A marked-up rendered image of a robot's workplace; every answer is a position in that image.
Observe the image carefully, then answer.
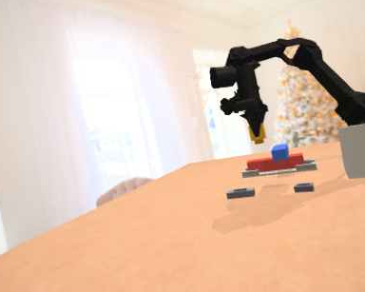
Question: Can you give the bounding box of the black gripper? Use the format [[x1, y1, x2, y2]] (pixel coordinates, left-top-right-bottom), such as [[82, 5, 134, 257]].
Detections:
[[233, 82, 268, 137]]

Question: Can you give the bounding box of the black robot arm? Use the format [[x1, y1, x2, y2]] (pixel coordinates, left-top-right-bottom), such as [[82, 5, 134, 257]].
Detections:
[[209, 38, 365, 127]]

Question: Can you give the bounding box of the orange rectangular block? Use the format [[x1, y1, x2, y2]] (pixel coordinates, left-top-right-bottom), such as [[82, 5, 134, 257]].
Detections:
[[248, 124, 266, 145]]

